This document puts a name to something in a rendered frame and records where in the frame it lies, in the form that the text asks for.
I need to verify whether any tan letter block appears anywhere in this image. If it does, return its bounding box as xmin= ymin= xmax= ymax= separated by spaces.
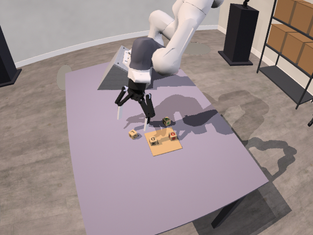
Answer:
xmin=129 ymin=129 xmax=137 ymax=139
xmin=162 ymin=117 xmax=171 ymax=126
xmin=149 ymin=136 xmax=157 ymax=146
xmin=169 ymin=131 xmax=177 ymax=141

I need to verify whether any tan flat mat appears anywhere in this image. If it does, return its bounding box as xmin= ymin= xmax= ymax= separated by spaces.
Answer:
xmin=144 ymin=127 xmax=182 ymax=156

